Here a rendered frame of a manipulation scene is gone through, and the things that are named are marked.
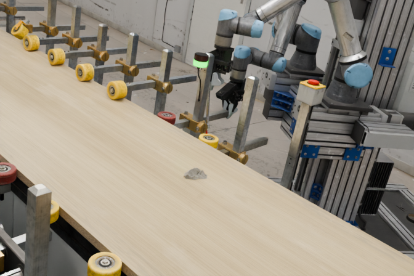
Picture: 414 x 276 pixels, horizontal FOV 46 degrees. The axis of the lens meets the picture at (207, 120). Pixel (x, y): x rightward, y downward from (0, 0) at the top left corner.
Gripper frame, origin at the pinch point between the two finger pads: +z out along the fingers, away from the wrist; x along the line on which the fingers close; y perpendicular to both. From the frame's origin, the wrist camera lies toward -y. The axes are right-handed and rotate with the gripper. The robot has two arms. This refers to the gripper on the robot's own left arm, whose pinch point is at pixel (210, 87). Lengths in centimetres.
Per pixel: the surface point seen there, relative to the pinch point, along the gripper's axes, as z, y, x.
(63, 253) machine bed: 25, 2, -104
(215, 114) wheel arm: 14.9, 2.7, 7.0
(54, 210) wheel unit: 10, 0, -107
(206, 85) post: -3.2, 1.3, -9.5
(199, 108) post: 7.4, 0.8, -10.6
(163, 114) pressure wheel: 10.4, -10.7, -22.4
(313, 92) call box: -19, 49, -30
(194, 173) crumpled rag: 10, 22, -62
